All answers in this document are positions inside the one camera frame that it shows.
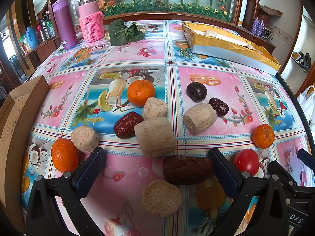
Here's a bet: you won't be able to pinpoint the gold foil box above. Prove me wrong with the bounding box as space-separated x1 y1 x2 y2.
182 22 281 75

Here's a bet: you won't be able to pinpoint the dark shoes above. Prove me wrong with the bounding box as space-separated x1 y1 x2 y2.
292 52 312 72

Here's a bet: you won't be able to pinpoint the white plastic bag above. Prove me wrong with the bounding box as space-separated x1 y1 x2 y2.
296 86 315 126

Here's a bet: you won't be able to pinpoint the small dark red date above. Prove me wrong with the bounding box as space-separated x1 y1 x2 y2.
209 98 230 117

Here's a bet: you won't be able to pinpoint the printed fruit pattern tablecloth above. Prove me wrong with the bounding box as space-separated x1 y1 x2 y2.
21 20 313 236

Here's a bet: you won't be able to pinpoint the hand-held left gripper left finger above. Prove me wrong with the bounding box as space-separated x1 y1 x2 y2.
26 147 107 236

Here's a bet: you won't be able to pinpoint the steel flask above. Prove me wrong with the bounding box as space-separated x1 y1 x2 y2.
39 17 50 41

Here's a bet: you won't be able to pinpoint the pink thermos with knitted sleeve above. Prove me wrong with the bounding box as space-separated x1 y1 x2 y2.
78 0 106 43

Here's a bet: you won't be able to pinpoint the red tomato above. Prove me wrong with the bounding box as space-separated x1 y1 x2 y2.
233 149 260 177

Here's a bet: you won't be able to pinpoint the mandarin orange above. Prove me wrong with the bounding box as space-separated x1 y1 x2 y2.
51 138 79 173
253 124 275 149
127 80 156 107

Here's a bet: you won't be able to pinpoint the dark brown grain roll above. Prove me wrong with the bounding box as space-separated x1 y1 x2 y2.
162 155 216 185

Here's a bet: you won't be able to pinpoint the large beige puffed grain roll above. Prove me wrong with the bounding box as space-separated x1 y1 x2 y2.
133 119 178 158

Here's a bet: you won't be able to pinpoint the brown cardboard box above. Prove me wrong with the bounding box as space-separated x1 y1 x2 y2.
0 75 51 234

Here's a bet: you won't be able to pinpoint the dark purple plum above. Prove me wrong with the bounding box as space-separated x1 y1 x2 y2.
186 82 208 102

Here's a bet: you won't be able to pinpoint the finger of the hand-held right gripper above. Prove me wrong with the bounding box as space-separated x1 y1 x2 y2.
296 149 315 171
268 161 297 187

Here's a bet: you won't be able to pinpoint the purple thermos bottle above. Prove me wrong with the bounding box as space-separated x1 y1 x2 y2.
52 0 79 50

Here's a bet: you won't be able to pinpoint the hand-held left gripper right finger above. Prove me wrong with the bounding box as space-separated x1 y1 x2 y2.
208 147 289 236

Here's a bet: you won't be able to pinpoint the metal wire basket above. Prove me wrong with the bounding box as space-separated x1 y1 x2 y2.
262 27 274 41

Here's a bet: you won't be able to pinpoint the green leafy vegetable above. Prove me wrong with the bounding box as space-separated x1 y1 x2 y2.
105 20 145 47

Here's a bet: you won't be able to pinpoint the blue kettle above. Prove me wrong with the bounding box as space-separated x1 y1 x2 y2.
25 26 39 50

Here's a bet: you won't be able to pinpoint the large red date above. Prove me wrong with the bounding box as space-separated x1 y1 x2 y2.
113 112 144 139

